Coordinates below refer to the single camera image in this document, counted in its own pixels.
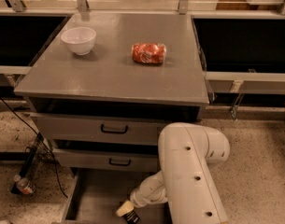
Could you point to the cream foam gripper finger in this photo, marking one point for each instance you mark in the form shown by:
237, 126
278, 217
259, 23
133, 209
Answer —
126, 207

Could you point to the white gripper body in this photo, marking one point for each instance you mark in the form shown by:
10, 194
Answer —
136, 199

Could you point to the black rxbar chocolate bar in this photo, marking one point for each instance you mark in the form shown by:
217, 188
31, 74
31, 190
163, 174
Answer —
131, 217

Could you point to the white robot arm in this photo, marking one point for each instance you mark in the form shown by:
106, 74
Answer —
186, 152

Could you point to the grey bottom drawer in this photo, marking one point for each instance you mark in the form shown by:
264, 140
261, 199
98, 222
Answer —
97, 194

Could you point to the grey drawer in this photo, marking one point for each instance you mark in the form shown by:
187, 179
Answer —
99, 129
97, 194
107, 156

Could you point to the grey middle drawer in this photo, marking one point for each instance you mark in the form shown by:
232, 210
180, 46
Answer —
107, 156

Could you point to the grey top drawer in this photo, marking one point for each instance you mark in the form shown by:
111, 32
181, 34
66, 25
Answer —
99, 129

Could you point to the grey drawer cabinet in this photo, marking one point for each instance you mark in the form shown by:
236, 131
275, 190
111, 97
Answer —
107, 82

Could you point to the plastic water bottle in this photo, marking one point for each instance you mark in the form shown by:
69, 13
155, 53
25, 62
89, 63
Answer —
24, 185

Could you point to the black floor stand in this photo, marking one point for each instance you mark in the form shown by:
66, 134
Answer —
28, 164

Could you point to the crushed red soda can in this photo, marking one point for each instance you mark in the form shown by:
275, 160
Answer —
153, 53

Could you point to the right black bin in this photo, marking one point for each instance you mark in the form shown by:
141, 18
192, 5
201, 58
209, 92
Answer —
231, 45

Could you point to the black bin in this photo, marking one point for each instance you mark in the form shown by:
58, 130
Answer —
23, 38
231, 45

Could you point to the white bowl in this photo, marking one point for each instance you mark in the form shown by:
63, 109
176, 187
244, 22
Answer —
79, 40

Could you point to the left black bin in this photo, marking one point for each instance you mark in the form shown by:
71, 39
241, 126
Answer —
23, 38

